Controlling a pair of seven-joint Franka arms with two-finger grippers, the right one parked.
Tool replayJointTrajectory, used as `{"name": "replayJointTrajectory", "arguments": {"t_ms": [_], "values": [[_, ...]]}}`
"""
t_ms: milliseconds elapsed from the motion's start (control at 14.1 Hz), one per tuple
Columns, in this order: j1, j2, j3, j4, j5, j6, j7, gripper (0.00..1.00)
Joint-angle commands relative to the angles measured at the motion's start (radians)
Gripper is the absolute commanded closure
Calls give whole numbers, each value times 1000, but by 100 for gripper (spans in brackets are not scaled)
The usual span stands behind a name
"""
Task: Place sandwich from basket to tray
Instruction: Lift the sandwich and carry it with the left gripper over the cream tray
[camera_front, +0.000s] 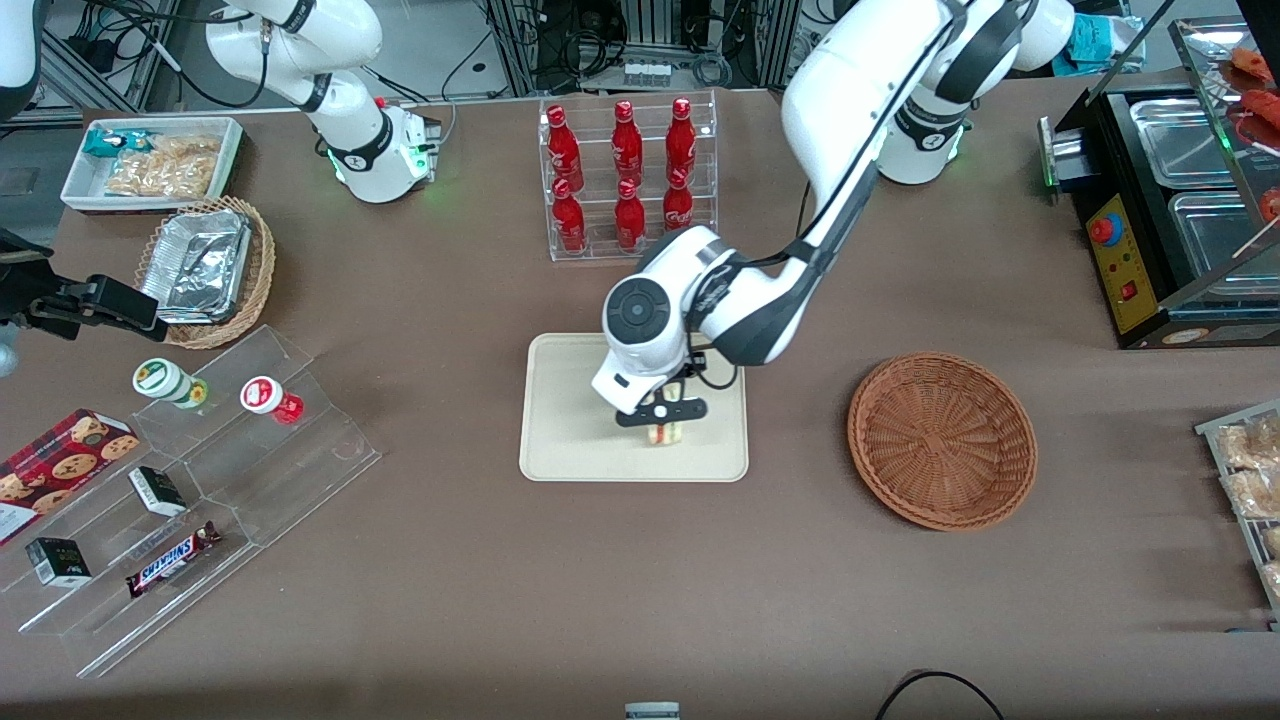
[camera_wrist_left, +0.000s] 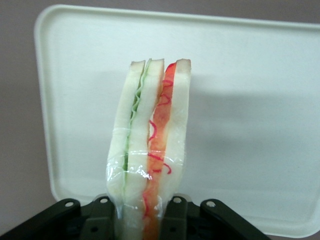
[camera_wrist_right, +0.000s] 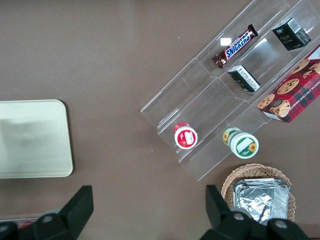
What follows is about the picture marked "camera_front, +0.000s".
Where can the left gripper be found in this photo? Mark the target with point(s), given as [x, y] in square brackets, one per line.
[683, 373]

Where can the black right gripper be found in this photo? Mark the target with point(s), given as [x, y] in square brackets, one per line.
[38, 298]

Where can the triangle sandwich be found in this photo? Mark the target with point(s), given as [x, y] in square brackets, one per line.
[667, 434]

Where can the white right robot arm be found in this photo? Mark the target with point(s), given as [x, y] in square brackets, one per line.
[370, 150]

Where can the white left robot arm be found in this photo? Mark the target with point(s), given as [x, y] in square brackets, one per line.
[850, 80]

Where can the aluminium foil tray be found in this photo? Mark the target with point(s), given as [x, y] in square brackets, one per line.
[195, 265]

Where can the beige plastic tray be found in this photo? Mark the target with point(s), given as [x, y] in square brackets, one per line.
[560, 440]

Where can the light wicker basket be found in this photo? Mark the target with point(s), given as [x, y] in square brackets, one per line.
[255, 270]

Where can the brown round wicker basket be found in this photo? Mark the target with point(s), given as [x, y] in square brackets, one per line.
[940, 440]

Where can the green lid yogurt cup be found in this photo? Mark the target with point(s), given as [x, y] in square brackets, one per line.
[165, 382]

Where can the white rectangular snack bin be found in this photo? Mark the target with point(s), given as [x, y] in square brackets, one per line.
[85, 190]

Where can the clear bag of chips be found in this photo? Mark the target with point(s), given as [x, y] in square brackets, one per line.
[165, 168]

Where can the teal snack packet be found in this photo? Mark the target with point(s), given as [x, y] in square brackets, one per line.
[105, 142]

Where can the red cookie box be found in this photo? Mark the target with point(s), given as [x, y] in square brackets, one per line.
[60, 465]

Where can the red lid yogurt cup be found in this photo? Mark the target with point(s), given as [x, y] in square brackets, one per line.
[266, 397]

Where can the small black box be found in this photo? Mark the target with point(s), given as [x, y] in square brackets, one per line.
[157, 491]
[58, 562]

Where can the red cola bottle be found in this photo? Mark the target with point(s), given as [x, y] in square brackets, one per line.
[630, 220]
[681, 142]
[570, 222]
[564, 150]
[627, 145]
[677, 210]

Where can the clear acrylic stepped shelf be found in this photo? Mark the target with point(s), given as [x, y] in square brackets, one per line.
[280, 480]

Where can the snickers chocolate bar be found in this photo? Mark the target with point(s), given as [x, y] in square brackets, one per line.
[170, 560]

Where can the clear acrylic bottle rack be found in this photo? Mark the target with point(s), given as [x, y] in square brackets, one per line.
[700, 175]

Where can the grey device at table edge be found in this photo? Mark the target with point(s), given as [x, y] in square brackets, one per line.
[652, 711]

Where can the black food warmer machine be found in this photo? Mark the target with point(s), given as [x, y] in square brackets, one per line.
[1125, 260]

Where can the teal cloth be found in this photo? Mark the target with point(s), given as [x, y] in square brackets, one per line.
[1095, 45]

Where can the steel warmer pan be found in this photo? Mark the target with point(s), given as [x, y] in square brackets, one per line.
[1210, 235]
[1180, 140]

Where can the wrapped bread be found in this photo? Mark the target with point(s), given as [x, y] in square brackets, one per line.
[1272, 578]
[1272, 540]
[1250, 445]
[1255, 493]

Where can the orange fried food piece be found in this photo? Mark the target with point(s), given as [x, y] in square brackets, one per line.
[1252, 65]

